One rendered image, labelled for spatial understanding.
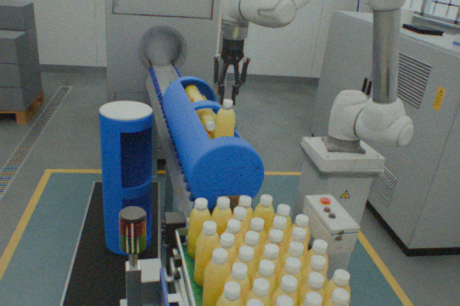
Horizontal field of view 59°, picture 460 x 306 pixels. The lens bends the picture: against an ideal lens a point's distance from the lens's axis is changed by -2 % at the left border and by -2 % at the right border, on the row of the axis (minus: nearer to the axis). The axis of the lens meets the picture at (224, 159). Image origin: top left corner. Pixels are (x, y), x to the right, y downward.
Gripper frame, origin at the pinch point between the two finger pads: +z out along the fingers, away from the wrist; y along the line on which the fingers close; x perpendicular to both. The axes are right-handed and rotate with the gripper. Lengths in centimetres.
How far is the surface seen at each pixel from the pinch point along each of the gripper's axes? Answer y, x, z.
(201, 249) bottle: 16, 44, 33
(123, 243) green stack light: 38, 57, 18
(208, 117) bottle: 0.4, -25.1, 18.3
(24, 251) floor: 100, -94, 138
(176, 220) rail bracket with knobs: 20.2, 22.7, 37.0
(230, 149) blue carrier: 0.5, 11.9, 16.1
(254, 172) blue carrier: -9.8, 11.9, 25.4
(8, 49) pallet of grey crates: 144, -317, 58
